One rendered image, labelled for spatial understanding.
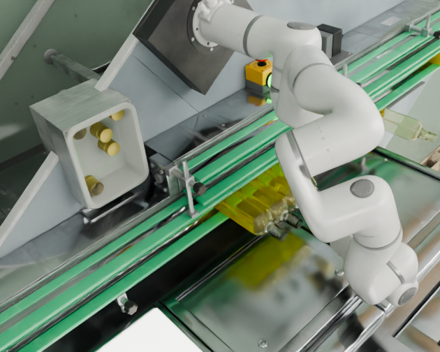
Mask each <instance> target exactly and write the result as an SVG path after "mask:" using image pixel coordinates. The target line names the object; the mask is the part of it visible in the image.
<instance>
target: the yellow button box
mask: <svg viewBox="0 0 440 352"><path fill-rule="evenodd" d="M245 70H246V79H247V80H246V84H247V87H248V88H250V89H253V90H255V91H257V92H260V93H262V94H264V93H265V92H267V91H269V90H270V88H269V87H268V86H267V85H266V78H267V76H268V75H269V74H270V73H271V72H272V61H269V60H267V61H265V63H264V64H259V61H254V62H252V63H250V64H248V65H246V66H245Z"/></svg>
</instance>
